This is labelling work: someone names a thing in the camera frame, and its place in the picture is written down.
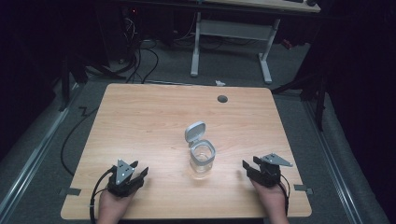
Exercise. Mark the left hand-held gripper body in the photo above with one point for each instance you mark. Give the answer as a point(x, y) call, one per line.
point(123, 174)

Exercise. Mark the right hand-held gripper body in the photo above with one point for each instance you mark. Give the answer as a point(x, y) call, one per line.
point(269, 174)

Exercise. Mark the person's left hand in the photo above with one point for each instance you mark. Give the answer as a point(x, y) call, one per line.
point(112, 208)

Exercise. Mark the grey tape strip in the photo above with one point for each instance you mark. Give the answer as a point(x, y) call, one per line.
point(71, 191)
point(302, 188)

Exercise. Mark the glass jar with grey lid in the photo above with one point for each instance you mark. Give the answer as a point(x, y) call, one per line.
point(202, 155)

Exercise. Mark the black metal stand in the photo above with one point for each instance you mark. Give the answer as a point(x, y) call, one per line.
point(320, 102)
point(64, 84)

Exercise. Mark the white paper scrap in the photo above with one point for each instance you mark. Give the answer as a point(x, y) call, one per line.
point(220, 83)

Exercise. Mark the small red object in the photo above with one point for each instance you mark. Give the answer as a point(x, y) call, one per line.
point(286, 44)

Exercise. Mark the desk with white legs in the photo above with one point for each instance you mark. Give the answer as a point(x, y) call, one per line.
point(236, 29)

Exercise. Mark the metal floor rail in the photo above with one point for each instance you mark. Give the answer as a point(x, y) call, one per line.
point(330, 161)
point(31, 155)

